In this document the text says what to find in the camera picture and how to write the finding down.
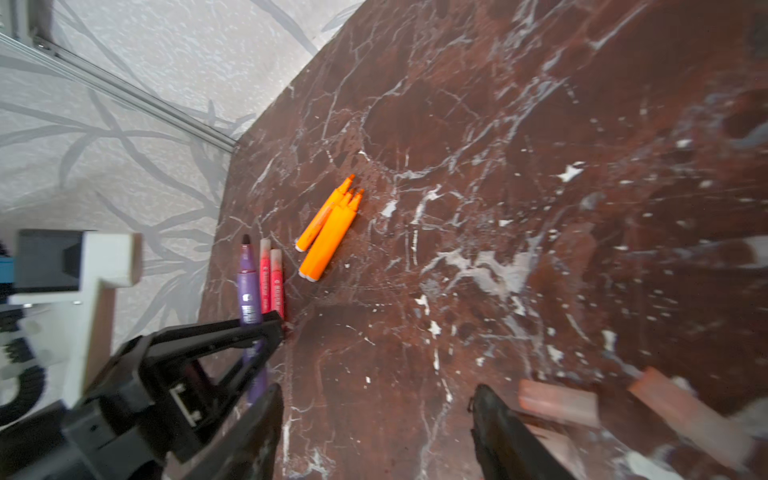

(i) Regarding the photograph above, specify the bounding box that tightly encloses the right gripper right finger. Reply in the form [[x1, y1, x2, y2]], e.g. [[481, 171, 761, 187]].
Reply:
[[468, 384, 575, 480]]

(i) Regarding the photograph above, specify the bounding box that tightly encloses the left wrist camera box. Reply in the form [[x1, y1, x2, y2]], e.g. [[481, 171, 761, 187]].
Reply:
[[1, 229, 143, 424]]

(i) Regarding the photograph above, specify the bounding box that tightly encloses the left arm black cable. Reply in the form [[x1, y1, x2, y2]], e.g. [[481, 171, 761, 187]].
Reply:
[[0, 299, 48, 428]]

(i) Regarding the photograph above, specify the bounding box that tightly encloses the orange marker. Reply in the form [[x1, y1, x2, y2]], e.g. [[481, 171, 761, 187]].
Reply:
[[298, 189, 356, 280], [303, 188, 366, 283], [295, 174, 355, 252]]

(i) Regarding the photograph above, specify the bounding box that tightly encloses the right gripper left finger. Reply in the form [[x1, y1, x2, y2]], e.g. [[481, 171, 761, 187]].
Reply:
[[185, 383, 284, 480]]

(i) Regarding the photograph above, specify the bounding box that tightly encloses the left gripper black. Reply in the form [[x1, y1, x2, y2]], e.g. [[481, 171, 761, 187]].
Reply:
[[1, 311, 284, 479]]

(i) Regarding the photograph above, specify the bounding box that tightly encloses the pink marker lone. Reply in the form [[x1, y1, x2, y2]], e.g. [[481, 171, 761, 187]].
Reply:
[[270, 249, 285, 318]]

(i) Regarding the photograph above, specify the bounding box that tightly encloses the pink marker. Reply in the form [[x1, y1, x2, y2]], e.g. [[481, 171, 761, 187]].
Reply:
[[259, 238, 271, 314]]

